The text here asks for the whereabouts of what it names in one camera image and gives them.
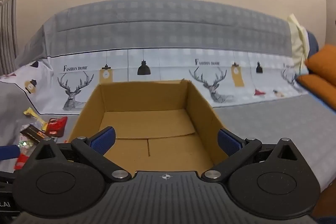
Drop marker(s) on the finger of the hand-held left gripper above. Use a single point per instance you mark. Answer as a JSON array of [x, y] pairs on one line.
[[9, 152]]

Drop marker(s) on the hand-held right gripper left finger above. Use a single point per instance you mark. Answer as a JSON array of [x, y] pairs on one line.
[[103, 140]]

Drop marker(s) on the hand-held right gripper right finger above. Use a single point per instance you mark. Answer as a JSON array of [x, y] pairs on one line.
[[229, 142]]

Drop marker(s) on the yellow snack packet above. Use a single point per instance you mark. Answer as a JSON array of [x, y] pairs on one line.
[[32, 112]]

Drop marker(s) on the brown cardboard box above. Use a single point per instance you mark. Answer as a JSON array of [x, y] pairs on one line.
[[157, 121]]

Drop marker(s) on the small red snack packet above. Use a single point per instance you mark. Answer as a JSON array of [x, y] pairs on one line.
[[20, 162]]

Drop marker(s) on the shiny silver snack packet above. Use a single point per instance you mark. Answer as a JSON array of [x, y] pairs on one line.
[[26, 144]]

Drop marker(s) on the dark brown snack packet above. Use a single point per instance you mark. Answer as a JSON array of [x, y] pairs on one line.
[[32, 132]]

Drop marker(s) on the orange cushion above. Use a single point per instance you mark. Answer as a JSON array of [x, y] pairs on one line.
[[324, 62], [319, 87]]

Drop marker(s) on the deer printed sofa sheet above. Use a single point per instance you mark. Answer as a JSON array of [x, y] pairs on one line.
[[162, 37]]

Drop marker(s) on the cream cloth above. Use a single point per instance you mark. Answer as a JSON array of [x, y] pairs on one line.
[[298, 43]]

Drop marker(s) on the blue sofa cushion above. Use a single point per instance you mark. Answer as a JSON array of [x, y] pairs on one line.
[[313, 43]]

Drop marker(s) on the grey pleated curtain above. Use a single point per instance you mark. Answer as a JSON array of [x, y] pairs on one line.
[[8, 16]]

